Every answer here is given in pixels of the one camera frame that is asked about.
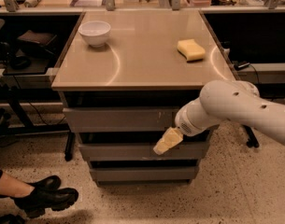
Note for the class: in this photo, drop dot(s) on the black left desk frame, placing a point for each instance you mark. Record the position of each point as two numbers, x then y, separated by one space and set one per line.
13 96

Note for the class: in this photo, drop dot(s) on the white ceramic bowl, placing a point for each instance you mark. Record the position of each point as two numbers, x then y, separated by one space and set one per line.
95 33

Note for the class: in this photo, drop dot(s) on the yellow sponge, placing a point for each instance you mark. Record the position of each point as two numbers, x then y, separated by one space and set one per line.
191 50

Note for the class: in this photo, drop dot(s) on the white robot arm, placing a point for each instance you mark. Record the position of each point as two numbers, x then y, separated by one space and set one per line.
220 100

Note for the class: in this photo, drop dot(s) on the grey drawer cabinet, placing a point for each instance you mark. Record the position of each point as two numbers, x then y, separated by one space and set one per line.
139 66

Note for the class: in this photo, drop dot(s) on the black desk leg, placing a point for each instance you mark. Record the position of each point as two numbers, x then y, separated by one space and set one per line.
252 140

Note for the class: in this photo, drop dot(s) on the black power adapter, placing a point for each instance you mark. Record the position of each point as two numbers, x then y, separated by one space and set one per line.
241 65

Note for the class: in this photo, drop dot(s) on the dark box on shelf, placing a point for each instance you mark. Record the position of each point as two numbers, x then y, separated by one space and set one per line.
40 45

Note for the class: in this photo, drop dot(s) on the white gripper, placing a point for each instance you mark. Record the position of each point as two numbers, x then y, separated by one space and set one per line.
185 122

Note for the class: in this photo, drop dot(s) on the black leather shoe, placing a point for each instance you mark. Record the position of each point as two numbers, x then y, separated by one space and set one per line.
35 204
50 182

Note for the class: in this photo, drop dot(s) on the grey bottom drawer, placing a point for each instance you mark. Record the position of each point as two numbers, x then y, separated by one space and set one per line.
160 174

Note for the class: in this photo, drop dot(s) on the grey top drawer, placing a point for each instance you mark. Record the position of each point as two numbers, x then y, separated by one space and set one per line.
120 119

